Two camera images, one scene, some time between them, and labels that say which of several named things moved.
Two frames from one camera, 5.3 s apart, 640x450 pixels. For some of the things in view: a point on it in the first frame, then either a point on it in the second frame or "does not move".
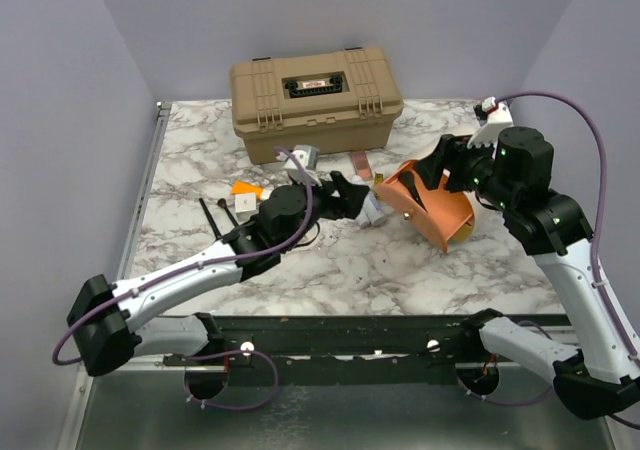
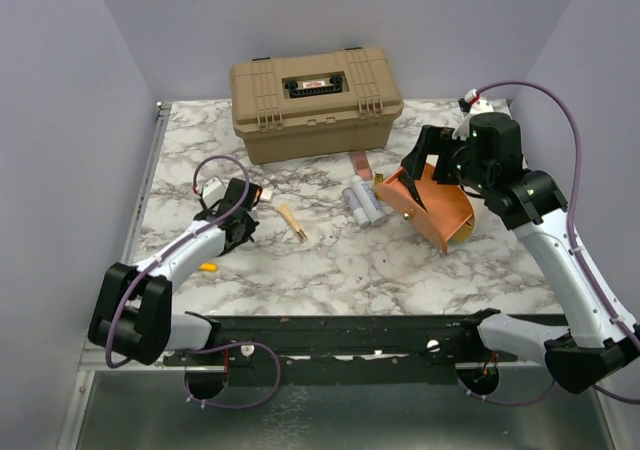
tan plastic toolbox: x=337 y=101 does not move
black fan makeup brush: x=409 y=180 does not move
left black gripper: x=348 y=203 to x=250 y=220
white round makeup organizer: x=448 y=217 does not move
